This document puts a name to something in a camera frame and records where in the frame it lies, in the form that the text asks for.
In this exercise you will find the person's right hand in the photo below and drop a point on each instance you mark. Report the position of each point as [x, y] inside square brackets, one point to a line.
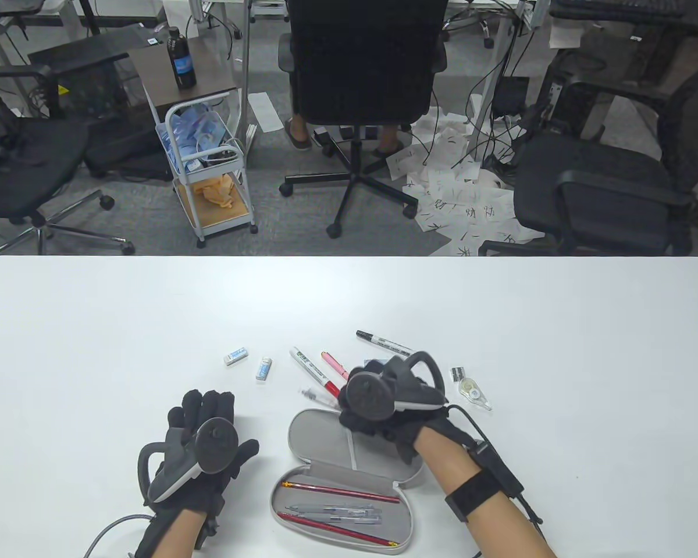
[384, 427]

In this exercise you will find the person's left hand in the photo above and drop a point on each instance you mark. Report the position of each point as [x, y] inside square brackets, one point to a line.
[212, 407]

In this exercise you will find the black grey tracking controller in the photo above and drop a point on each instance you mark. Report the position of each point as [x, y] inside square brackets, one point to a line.
[366, 395]
[218, 444]

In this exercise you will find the white cartoon-print pencil case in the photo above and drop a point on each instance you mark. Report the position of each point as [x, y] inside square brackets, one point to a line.
[320, 430]

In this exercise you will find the clear gel pen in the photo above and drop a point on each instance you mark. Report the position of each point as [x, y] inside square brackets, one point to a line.
[317, 397]
[326, 508]
[349, 517]

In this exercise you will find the red pencil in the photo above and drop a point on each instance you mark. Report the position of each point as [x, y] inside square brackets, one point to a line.
[337, 491]
[337, 529]

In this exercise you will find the pink pen gold trim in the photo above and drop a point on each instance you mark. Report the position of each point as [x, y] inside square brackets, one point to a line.
[334, 365]

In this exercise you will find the white marker black cap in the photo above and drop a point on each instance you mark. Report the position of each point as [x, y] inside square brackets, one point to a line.
[384, 344]

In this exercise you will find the white marker red cap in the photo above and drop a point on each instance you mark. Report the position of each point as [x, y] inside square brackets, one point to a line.
[309, 372]

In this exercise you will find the person's right forearm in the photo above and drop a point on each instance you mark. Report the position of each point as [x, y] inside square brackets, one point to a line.
[500, 529]

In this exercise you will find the person's left forearm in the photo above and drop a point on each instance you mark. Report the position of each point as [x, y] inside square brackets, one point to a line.
[180, 537]

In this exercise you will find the small white blue eraser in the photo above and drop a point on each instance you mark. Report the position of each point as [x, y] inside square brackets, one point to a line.
[263, 369]

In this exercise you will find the clear correction tape dispenser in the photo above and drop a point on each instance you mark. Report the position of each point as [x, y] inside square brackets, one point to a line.
[472, 391]

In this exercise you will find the white rolling cart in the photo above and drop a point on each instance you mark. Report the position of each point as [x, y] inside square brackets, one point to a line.
[215, 218]

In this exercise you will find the orange cloth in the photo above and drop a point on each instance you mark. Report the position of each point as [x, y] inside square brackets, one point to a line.
[215, 192]

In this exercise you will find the pile of white papers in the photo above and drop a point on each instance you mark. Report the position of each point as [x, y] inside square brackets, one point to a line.
[459, 197]

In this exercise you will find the pile of blue packets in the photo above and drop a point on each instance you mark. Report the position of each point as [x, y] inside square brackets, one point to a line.
[195, 131]

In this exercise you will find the white paper sheet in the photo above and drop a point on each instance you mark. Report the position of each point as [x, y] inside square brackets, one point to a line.
[266, 113]

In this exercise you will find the black mesh chair chrome base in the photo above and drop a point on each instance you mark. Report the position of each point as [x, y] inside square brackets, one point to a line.
[23, 157]

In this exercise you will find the black mesh chair black armrests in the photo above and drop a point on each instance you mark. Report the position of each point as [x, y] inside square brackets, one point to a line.
[587, 174]

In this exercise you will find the brown side table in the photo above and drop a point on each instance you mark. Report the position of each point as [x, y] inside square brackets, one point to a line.
[151, 70]

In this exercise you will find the dark bottle blue label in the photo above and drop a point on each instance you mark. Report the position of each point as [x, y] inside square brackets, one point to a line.
[181, 64]

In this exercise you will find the black adapter box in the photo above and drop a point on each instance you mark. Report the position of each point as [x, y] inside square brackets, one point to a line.
[510, 96]

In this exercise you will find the black office chair solid back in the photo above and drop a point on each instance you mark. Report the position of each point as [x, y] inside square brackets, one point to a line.
[360, 58]

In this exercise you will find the black side table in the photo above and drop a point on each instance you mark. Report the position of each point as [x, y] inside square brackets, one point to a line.
[75, 52]

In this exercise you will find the black computer tower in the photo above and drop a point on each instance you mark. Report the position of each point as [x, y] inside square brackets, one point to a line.
[576, 87]

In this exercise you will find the black desk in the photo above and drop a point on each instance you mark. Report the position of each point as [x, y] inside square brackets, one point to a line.
[645, 24]

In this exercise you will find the black keyboard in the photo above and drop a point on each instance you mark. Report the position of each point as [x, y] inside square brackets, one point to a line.
[634, 6]

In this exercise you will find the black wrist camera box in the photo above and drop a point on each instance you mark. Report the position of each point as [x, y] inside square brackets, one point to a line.
[497, 468]

